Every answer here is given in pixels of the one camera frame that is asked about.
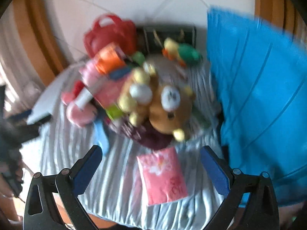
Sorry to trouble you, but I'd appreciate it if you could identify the brown bear plush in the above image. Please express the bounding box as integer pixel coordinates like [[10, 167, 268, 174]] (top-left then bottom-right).
[[117, 62, 195, 142]]

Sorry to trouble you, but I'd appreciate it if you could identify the striped grey cloth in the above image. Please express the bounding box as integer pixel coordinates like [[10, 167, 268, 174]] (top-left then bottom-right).
[[26, 59, 226, 230]]

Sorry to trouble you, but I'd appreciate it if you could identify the red bear-face plastic case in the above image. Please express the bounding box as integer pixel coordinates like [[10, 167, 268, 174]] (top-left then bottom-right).
[[83, 14, 137, 58]]

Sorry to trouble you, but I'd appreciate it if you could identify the light blue plastic hand mirror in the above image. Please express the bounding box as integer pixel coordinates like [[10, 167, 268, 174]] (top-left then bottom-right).
[[94, 117, 110, 156]]

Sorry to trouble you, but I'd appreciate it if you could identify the dark red knit hat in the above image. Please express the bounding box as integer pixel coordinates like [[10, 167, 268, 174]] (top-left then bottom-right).
[[120, 121, 173, 151]]

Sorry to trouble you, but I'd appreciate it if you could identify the yellow green duck plush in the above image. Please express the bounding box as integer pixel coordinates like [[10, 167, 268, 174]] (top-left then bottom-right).
[[162, 38, 203, 67]]

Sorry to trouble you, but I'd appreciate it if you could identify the green frog plush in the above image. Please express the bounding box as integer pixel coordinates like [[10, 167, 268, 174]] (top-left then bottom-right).
[[131, 51, 146, 66]]

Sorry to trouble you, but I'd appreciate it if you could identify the pink pig plush orange dress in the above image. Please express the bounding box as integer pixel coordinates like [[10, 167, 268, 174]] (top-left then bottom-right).
[[61, 43, 127, 128]]

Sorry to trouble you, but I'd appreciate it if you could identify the blue plastic storage crate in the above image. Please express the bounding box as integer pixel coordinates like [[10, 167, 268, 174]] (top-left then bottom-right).
[[207, 7, 306, 206]]

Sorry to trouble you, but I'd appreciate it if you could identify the pink sanitary pad package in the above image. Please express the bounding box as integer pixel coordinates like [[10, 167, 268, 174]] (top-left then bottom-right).
[[137, 147, 188, 206]]

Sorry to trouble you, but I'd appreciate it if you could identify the dark green framed box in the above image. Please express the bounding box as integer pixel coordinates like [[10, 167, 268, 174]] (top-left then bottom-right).
[[136, 24, 196, 55]]

